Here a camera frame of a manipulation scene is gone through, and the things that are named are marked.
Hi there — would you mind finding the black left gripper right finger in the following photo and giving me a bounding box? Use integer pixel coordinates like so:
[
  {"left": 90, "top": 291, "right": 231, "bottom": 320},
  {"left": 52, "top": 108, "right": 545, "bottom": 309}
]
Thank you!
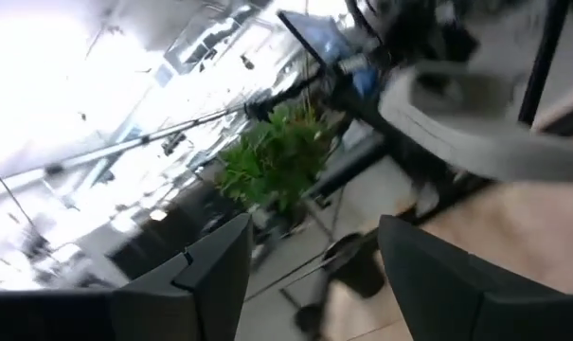
[{"left": 378, "top": 214, "right": 564, "bottom": 341}]

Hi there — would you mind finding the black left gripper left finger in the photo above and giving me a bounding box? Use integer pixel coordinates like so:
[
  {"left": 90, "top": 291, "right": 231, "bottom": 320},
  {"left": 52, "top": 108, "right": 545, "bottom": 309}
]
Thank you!
[{"left": 110, "top": 212, "right": 255, "bottom": 341}]

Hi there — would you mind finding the grey rubber slide sandal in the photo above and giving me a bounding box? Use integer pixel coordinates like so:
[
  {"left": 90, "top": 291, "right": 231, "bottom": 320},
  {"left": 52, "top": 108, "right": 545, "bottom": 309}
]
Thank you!
[{"left": 378, "top": 60, "right": 573, "bottom": 184}]

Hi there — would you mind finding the green potted plant black pot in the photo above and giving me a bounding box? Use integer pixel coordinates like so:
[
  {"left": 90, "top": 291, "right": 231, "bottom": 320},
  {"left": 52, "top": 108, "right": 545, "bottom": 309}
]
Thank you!
[{"left": 213, "top": 99, "right": 387, "bottom": 300}]

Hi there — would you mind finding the monitor with blue screen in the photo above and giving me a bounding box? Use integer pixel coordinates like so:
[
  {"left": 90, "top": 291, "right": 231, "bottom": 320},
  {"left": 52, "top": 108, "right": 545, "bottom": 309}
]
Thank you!
[{"left": 276, "top": 9, "right": 380, "bottom": 99}]

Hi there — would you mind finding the black metal table frame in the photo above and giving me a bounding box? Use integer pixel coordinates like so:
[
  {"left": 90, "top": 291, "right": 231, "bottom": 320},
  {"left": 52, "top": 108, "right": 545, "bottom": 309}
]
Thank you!
[{"left": 389, "top": 0, "right": 573, "bottom": 219}]

